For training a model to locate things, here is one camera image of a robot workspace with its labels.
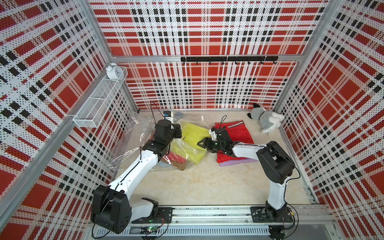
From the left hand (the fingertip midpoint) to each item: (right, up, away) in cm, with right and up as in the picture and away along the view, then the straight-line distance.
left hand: (179, 124), depth 83 cm
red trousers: (-2, -18, -2) cm, 18 cm away
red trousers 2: (+39, -6, +20) cm, 44 cm away
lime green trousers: (+5, -12, -1) cm, 13 cm away
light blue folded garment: (-10, -23, +3) cm, 25 cm away
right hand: (+12, -13, +9) cm, 20 cm away
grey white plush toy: (+59, +2, +18) cm, 61 cm away
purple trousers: (+36, -23, +7) cm, 43 cm away
